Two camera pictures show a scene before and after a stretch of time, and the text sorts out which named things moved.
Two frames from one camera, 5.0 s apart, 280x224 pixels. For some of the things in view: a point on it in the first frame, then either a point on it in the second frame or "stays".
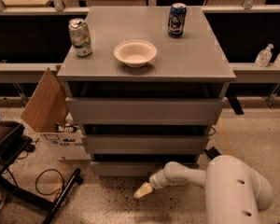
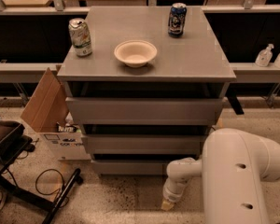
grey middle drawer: [147, 144] stays
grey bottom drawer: [133, 169] stays
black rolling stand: [8, 141] stays
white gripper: [156, 181] -> [170, 196]
